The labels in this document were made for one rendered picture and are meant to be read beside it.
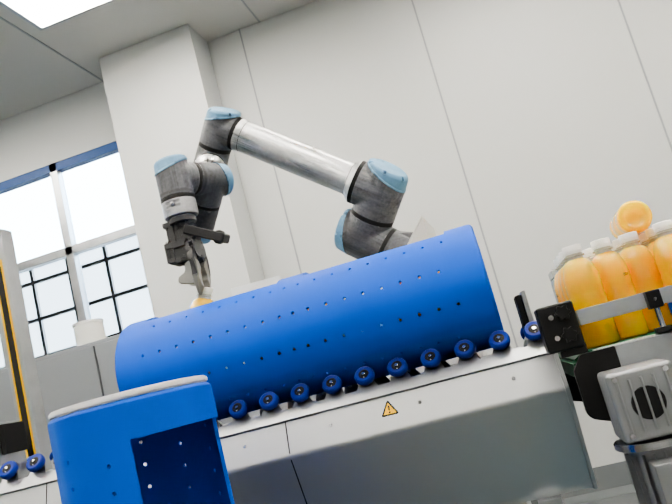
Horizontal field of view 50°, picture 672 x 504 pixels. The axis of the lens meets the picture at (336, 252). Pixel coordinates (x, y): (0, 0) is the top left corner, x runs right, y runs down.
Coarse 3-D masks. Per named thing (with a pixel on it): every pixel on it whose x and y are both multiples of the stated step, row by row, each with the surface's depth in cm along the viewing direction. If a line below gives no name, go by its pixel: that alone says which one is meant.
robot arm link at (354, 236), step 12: (348, 216) 242; (360, 216) 237; (336, 228) 242; (348, 228) 240; (360, 228) 238; (372, 228) 237; (384, 228) 238; (336, 240) 243; (348, 240) 241; (360, 240) 239; (372, 240) 238; (348, 252) 244; (360, 252) 240; (372, 252) 238
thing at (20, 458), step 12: (0, 432) 180; (12, 432) 183; (24, 432) 188; (0, 444) 180; (12, 444) 182; (24, 444) 186; (0, 456) 179; (12, 456) 183; (24, 456) 188; (24, 468) 186; (0, 480) 178
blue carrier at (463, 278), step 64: (384, 256) 161; (448, 256) 154; (192, 320) 166; (256, 320) 160; (320, 320) 156; (384, 320) 154; (448, 320) 152; (128, 384) 164; (256, 384) 161; (320, 384) 162
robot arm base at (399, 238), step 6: (390, 234) 238; (396, 234) 238; (402, 234) 239; (408, 234) 238; (384, 240) 237; (390, 240) 237; (396, 240) 236; (402, 240) 235; (408, 240) 234; (384, 246) 236; (390, 246) 236; (396, 246) 235; (378, 252) 237
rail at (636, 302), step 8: (664, 288) 136; (632, 296) 137; (640, 296) 137; (664, 296) 136; (600, 304) 138; (608, 304) 138; (616, 304) 138; (624, 304) 137; (632, 304) 137; (640, 304) 137; (576, 312) 139; (584, 312) 139; (592, 312) 138; (600, 312) 138; (608, 312) 138; (616, 312) 137; (624, 312) 137; (584, 320) 138; (592, 320) 138
